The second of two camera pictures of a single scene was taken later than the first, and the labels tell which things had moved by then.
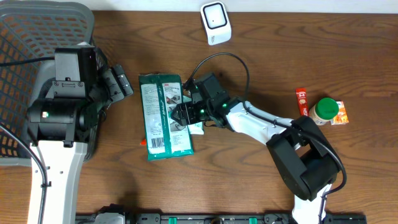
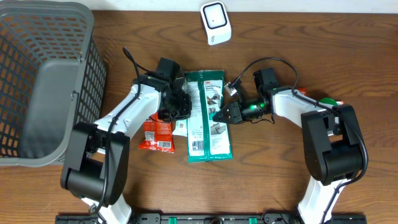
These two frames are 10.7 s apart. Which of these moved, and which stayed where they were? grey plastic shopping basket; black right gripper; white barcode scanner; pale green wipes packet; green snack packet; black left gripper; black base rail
Moved: black right gripper; pale green wipes packet; black left gripper; green snack packet
Stayed: black base rail; grey plastic shopping basket; white barcode scanner
